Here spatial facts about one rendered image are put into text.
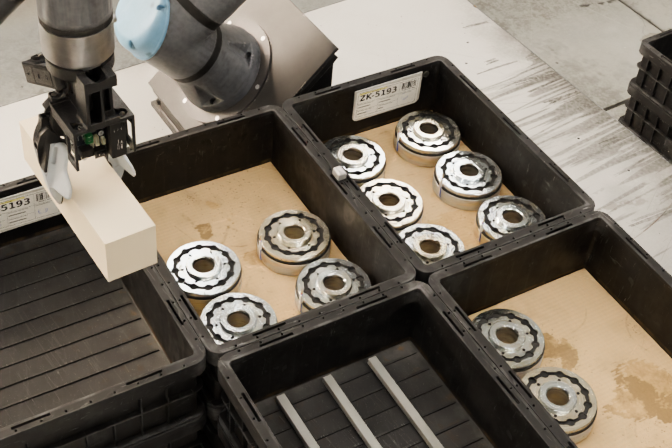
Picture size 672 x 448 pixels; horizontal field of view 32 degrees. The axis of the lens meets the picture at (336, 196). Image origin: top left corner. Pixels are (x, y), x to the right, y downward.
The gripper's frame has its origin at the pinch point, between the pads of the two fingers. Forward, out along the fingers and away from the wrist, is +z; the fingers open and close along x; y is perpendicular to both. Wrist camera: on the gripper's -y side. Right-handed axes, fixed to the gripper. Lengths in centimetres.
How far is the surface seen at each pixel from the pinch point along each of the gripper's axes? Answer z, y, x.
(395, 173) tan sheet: 26, -6, 52
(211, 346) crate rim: 15.8, 17.6, 7.0
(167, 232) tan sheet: 25.9, -11.3, 15.8
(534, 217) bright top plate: 23, 15, 62
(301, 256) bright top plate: 22.7, 4.8, 28.2
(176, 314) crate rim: 17.2, 9.9, 6.3
